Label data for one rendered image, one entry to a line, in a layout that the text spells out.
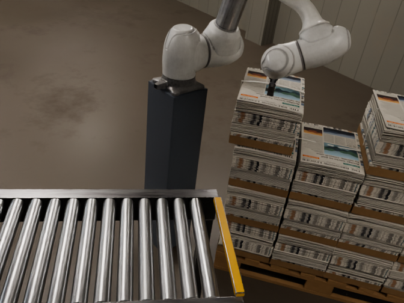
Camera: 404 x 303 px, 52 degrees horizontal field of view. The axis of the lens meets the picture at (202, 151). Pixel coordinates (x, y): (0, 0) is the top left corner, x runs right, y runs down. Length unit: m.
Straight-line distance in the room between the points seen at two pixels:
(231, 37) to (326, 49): 0.62
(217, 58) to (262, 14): 3.74
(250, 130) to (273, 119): 0.12
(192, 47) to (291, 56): 0.60
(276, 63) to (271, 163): 0.68
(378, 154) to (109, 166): 1.89
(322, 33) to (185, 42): 0.65
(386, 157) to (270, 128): 0.49
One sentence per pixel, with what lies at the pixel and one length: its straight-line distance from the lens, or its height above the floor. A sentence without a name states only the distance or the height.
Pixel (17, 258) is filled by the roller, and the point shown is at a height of 0.80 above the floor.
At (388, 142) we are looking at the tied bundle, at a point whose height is 1.00.
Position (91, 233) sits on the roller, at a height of 0.79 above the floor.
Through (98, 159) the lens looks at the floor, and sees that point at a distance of 3.16.
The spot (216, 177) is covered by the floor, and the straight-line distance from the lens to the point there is 3.04.
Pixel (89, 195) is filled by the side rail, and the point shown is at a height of 0.80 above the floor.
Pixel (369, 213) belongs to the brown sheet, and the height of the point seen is 0.63.
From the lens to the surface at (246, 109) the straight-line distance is 1.79.
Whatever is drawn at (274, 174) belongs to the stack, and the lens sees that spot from 1.94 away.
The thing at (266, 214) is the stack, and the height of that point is 0.48.
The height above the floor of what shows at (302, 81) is 1.06.
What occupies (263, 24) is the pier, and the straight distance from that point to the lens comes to 5.65.
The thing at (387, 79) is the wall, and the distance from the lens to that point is 5.05.
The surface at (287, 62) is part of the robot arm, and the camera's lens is 1.34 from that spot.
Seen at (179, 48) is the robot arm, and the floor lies 1.20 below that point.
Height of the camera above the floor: 1.85
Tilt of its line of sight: 34 degrees down
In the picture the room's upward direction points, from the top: 7 degrees clockwise
